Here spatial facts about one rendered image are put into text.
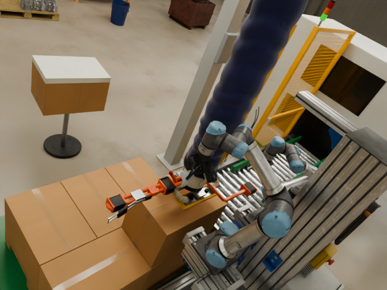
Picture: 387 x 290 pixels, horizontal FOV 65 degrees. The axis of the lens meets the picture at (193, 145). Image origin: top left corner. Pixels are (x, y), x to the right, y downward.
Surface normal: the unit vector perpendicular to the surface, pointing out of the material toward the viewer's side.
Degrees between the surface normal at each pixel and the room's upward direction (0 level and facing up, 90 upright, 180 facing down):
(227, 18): 90
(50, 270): 0
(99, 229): 0
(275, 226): 83
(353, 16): 90
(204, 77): 90
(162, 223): 0
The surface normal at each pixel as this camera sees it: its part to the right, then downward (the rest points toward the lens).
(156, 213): 0.34, -0.75
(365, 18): -0.74, 0.17
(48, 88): 0.56, 0.65
